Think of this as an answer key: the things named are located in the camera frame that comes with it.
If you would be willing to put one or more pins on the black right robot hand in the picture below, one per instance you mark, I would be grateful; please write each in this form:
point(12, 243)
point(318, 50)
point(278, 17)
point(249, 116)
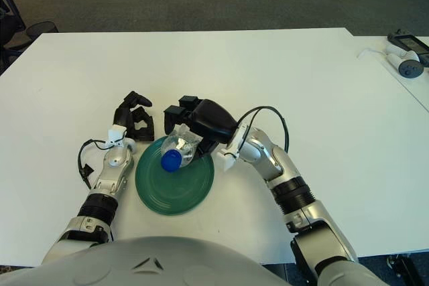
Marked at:
point(211, 118)

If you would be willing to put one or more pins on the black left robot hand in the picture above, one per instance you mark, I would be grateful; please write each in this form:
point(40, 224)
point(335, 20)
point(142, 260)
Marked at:
point(125, 118)

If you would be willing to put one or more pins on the clear bottle with blue cap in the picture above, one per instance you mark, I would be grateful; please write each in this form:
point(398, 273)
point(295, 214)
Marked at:
point(181, 147)

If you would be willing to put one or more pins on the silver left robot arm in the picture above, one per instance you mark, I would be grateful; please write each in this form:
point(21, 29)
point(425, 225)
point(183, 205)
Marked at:
point(110, 172)

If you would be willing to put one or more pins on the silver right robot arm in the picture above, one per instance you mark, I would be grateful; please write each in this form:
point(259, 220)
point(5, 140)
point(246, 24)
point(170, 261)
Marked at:
point(295, 182)

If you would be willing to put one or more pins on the green round plate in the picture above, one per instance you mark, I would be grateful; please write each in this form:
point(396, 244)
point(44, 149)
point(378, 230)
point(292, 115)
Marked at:
point(177, 192)

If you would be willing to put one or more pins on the grey robot torso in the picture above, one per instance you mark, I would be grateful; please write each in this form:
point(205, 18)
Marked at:
point(140, 262)

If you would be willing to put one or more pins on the black office chair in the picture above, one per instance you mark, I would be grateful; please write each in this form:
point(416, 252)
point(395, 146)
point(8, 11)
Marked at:
point(8, 28)

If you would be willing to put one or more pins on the white grey VR controller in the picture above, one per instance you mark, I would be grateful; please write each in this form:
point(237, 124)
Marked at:
point(407, 66)

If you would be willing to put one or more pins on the black handheld remote device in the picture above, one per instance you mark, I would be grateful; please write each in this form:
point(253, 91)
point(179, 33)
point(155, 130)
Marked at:
point(410, 43)

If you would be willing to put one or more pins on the black stand base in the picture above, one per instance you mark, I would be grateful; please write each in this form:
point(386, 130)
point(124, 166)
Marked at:
point(407, 271)

